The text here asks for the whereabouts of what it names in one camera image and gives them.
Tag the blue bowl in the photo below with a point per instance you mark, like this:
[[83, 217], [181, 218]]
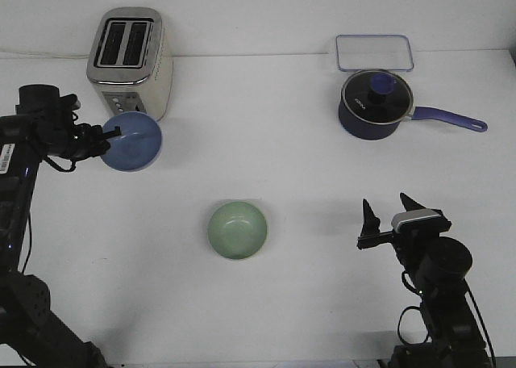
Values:
[[138, 144]]

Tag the clear blue-rimmed container lid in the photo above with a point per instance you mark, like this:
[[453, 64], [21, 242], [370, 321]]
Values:
[[356, 52]]

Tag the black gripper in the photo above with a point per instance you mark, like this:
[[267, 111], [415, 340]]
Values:
[[411, 243], [87, 141]]

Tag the silver two-slot toaster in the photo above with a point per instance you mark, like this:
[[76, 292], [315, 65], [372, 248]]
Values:
[[130, 65]]

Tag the glass pot lid blue knob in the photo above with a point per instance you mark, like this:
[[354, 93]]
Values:
[[377, 96]]

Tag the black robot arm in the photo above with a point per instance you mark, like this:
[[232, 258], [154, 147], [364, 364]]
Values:
[[434, 269], [44, 126]]

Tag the dark blue saucepan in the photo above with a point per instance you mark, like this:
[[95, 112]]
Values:
[[371, 131]]

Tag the green bowl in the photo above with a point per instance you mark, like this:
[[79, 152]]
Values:
[[237, 230]]

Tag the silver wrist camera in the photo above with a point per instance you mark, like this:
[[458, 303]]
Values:
[[409, 217]]

